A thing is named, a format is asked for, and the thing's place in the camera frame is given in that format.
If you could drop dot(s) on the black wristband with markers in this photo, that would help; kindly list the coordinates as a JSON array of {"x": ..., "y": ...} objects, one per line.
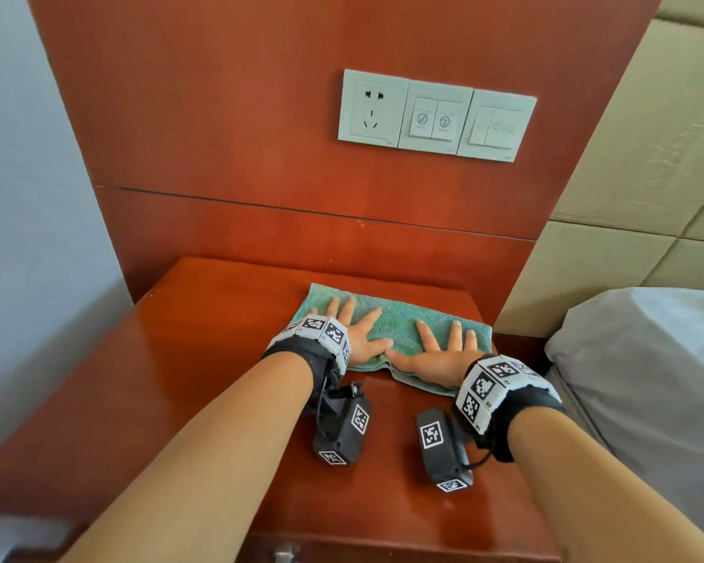
[
  {"x": 504, "y": 398},
  {"x": 305, "y": 351}
]

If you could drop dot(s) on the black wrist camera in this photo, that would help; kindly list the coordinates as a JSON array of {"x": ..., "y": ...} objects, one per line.
[
  {"x": 340, "y": 433},
  {"x": 443, "y": 457}
]

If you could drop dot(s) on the person's right hand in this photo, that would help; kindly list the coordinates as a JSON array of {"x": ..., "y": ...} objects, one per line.
[{"x": 440, "y": 366}]

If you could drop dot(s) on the white plain switch plate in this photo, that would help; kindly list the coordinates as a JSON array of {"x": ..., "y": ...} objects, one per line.
[{"x": 496, "y": 127}]

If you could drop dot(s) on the teal cleaning cloth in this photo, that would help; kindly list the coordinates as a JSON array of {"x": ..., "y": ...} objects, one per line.
[{"x": 405, "y": 322}]

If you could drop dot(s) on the white bedding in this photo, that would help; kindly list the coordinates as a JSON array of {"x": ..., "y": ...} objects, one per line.
[{"x": 651, "y": 357}]

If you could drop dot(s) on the red wooden wall panel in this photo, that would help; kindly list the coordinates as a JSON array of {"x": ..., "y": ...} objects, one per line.
[{"x": 240, "y": 111}]

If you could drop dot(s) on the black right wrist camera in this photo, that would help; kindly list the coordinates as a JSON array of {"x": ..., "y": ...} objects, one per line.
[{"x": 443, "y": 457}]

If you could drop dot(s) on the white double button switch plate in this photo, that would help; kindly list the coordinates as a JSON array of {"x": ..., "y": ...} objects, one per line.
[{"x": 435, "y": 118}]

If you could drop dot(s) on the person's left hand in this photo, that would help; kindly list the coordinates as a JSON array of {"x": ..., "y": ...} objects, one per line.
[{"x": 358, "y": 340}]

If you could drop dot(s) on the black left wristband with markers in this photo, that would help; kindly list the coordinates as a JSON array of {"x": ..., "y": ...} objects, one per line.
[{"x": 305, "y": 351}]

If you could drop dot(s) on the person's left forearm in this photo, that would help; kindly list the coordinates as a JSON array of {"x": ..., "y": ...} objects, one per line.
[{"x": 199, "y": 463}]

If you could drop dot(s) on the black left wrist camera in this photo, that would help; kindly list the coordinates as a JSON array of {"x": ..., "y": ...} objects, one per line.
[{"x": 340, "y": 433}]

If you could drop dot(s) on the beige padded headboard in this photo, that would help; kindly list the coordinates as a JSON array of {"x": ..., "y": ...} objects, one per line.
[{"x": 633, "y": 169}]

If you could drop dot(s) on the black right wristband with markers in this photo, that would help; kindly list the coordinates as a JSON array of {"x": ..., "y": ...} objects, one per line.
[{"x": 504, "y": 398}]

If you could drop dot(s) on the white power socket plate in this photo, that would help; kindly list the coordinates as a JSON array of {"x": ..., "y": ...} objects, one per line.
[{"x": 372, "y": 108}]

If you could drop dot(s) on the person's right forearm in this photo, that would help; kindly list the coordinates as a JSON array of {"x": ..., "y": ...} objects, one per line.
[{"x": 592, "y": 498}]

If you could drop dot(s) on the red wooden nightstand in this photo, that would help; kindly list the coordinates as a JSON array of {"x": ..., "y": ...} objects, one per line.
[{"x": 182, "y": 357}]

